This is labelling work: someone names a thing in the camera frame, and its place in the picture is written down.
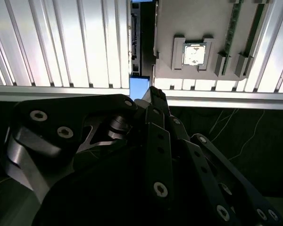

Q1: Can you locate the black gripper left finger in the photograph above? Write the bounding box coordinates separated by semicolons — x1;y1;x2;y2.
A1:
1;86;175;206

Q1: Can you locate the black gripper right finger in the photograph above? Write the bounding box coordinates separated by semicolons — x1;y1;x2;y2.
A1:
155;88;283;226

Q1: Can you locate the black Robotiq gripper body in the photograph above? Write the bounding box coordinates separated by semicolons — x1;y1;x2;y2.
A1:
32;126;219;226

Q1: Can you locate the hard disk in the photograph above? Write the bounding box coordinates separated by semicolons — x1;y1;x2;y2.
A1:
128;0;159;100

